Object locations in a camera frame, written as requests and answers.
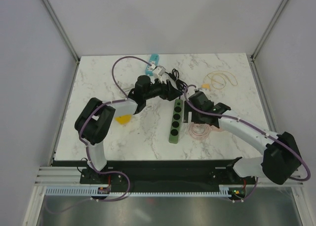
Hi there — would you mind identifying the aluminium frame post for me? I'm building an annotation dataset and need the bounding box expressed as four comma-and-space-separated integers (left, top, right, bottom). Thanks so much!
249, 0, 290, 63
40, 0, 80, 65

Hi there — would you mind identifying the yellow cube socket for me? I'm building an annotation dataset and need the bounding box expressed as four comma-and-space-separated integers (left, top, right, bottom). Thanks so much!
115, 114, 132, 125

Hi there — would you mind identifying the white slotted cable duct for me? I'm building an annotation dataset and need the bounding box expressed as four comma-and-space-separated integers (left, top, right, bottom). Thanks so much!
45, 186, 245, 197

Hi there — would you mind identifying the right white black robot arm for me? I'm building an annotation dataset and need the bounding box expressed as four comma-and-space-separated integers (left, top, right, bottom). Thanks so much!
186, 91, 302, 185

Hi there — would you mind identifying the left aluminium frame post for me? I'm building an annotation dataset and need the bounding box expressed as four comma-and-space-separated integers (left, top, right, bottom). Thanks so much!
40, 0, 80, 65

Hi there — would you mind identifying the beige thin cable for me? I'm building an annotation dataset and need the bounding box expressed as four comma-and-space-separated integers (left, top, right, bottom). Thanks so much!
203, 71, 239, 90

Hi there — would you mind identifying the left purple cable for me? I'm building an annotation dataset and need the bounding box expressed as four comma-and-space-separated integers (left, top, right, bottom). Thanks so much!
78, 55, 155, 175

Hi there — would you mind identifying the right aluminium frame post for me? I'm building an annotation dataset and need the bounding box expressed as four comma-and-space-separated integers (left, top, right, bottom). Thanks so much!
249, 0, 290, 63

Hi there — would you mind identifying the green power strip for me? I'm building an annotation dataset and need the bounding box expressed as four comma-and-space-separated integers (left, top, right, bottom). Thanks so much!
168, 99, 184, 144

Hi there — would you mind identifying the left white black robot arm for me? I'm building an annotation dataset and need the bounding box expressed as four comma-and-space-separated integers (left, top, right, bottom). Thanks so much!
75, 75, 185, 183

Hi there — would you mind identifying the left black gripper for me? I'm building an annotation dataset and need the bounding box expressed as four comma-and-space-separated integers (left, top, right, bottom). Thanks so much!
144, 75, 183, 102

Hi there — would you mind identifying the black coiled cable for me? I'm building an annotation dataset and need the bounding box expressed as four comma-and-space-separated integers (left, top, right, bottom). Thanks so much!
165, 68, 190, 93

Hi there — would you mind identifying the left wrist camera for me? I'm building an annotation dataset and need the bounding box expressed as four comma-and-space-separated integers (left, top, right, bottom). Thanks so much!
153, 66, 166, 83

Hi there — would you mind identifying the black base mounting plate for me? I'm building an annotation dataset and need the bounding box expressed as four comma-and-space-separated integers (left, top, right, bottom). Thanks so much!
80, 159, 256, 192

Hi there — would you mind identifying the teal power strip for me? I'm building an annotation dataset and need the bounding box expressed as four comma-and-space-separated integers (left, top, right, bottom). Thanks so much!
145, 54, 159, 76

